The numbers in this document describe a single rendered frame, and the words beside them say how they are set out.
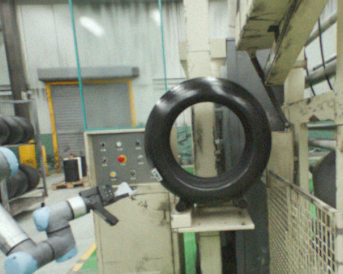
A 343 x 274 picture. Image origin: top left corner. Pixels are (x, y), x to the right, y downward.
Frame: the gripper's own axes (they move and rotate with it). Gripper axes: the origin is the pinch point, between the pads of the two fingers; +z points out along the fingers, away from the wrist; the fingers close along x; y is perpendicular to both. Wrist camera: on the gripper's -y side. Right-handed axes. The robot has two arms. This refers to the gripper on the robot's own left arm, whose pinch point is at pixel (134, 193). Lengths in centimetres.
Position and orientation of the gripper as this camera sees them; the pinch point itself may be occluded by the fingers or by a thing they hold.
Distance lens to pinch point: 121.7
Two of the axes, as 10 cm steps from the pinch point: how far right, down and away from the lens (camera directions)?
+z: 7.4, -2.5, 6.2
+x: -5.6, 2.8, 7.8
